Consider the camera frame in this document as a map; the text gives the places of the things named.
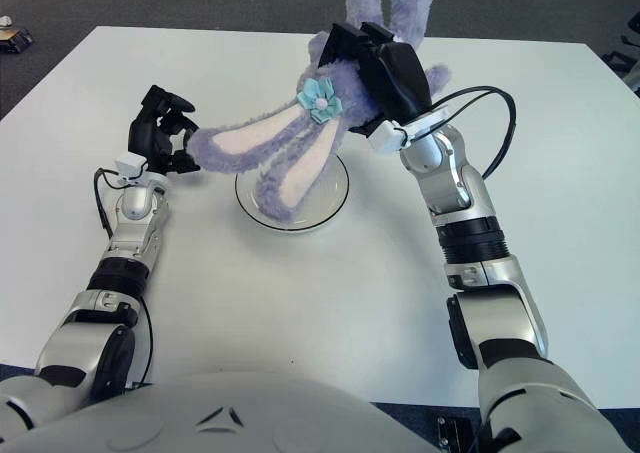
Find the purple plush bunny doll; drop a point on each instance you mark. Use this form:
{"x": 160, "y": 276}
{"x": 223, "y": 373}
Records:
{"x": 345, "y": 80}

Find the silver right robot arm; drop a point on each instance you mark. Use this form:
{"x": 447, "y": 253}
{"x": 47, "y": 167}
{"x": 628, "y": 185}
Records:
{"x": 450, "y": 183}

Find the black office chair base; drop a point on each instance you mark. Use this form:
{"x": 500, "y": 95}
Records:
{"x": 617, "y": 60}

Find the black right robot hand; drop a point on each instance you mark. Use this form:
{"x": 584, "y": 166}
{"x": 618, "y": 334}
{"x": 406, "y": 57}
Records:
{"x": 395, "y": 73}

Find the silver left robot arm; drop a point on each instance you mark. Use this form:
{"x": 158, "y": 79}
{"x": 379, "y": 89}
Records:
{"x": 135, "y": 223}

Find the blue grey fabric item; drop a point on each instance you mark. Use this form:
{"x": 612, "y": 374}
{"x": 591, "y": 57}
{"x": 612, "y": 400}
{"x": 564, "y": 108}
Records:
{"x": 634, "y": 75}

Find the grey robot torso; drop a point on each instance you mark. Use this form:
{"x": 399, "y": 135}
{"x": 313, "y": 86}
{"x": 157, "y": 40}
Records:
{"x": 225, "y": 423}

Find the black bracket device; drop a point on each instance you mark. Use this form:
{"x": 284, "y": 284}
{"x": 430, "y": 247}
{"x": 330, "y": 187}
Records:
{"x": 452, "y": 432}

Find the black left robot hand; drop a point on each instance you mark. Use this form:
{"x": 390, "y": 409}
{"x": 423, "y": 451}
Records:
{"x": 145, "y": 133}

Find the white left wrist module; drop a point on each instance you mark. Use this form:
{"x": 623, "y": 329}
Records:
{"x": 131, "y": 165}

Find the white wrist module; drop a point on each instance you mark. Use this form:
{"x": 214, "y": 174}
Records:
{"x": 131, "y": 165}
{"x": 387, "y": 135}

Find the white plate with black rim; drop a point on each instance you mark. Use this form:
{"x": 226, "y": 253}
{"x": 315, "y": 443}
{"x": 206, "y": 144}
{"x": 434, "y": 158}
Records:
{"x": 330, "y": 193}

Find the brown black box on floor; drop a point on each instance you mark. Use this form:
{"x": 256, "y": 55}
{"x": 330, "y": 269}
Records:
{"x": 15, "y": 40}

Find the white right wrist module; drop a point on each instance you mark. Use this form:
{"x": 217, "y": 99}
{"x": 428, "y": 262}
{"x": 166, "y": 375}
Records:
{"x": 387, "y": 135}

